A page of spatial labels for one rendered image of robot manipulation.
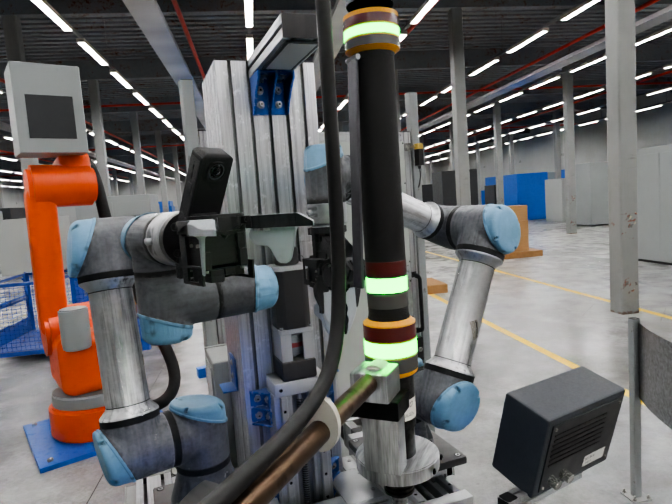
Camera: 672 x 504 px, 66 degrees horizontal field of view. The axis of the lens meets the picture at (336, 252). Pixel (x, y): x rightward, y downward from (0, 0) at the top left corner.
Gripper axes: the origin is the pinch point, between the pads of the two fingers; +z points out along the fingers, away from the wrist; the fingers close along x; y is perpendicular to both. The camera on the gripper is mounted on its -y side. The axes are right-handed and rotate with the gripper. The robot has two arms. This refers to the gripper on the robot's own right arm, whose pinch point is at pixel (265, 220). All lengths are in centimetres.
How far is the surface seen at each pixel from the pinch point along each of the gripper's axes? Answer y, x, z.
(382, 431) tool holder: 16.4, 3.1, 18.7
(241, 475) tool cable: 10.3, 19.5, 26.4
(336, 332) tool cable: 6.8, 9.4, 21.6
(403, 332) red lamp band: 9.1, 0.3, 19.0
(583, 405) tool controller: 43, -73, 0
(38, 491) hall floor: 165, -22, -317
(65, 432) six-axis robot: 153, -51, -367
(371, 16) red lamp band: -14.8, 1.2, 18.5
